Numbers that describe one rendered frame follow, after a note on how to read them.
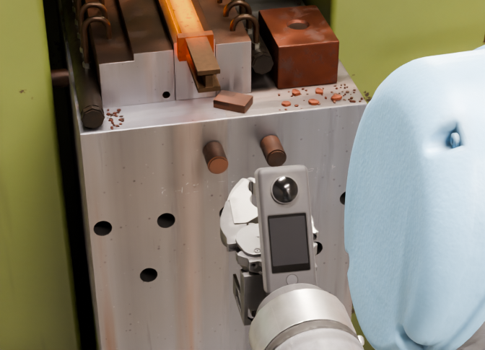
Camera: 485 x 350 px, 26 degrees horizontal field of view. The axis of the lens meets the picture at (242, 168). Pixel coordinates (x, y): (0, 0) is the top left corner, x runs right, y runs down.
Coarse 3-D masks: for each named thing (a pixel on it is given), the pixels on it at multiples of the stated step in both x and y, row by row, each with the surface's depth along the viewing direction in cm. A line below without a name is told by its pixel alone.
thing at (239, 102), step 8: (224, 96) 138; (232, 96) 138; (240, 96) 138; (248, 96) 138; (216, 104) 138; (224, 104) 137; (232, 104) 137; (240, 104) 136; (248, 104) 137; (240, 112) 137
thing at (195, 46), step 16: (176, 0) 144; (176, 16) 140; (192, 16) 140; (192, 32) 134; (208, 32) 134; (192, 48) 131; (208, 48) 131; (192, 64) 132; (208, 64) 127; (208, 80) 127
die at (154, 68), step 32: (96, 0) 151; (128, 0) 148; (160, 0) 146; (192, 0) 146; (224, 0) 148; (96, 32) 142; (128, 32) 140; (160, 32) 140; (224, 32) 139; (96, 64) 141; (128, 64) 135; (160, 64) 136; (224, 64) 138; (128, 96) 138; (160, 96) 139; (192, 96) 140
